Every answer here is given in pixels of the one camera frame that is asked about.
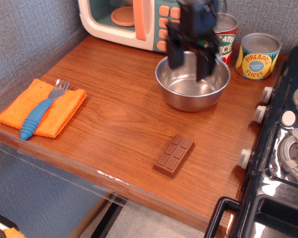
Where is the white stove knob middle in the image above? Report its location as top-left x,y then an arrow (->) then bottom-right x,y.
253,106 -> 267,124

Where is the white stove knob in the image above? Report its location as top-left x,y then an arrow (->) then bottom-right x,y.
260,87 -> 274,104
253,106 -> 267,124
237,149 -> 252,170

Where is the black oven door handle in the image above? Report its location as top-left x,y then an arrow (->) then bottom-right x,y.
204,196 -> 242,238

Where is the yellow pineapple slices can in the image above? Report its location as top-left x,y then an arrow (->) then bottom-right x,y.
235,33 -> 282,80

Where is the black toy stove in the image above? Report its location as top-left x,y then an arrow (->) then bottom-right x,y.
228,45 -> 298,238

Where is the white stove knob top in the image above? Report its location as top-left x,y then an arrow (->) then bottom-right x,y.
260,87 -> 274,104

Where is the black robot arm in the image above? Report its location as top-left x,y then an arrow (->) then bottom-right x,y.
166,0 -> 220,81

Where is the red tomato sauce can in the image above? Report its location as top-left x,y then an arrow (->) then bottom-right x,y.
214,12 -> 239,65

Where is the toy microwave teal and white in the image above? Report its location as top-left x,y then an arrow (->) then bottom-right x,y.
78,0 -> 180,53

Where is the orange object at corner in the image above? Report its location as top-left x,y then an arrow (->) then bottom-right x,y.
1,228 -> 25,238

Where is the orange folded cloth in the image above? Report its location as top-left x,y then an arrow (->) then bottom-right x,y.
0,79 -> 87,140

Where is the brown toy chocolate bar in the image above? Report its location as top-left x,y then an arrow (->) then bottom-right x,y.
153,135 -> 195,179

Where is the white stove knob bottom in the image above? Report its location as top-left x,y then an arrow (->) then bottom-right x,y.
237,149 -> 252,170

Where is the blue handled fork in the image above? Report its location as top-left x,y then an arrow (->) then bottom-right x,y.
20,79 -> 70,140

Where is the stainless steel bowl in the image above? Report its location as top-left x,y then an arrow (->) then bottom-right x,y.
155,51 -> 231,112

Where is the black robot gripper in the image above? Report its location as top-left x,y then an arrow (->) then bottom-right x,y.
166,0 -> 220,81

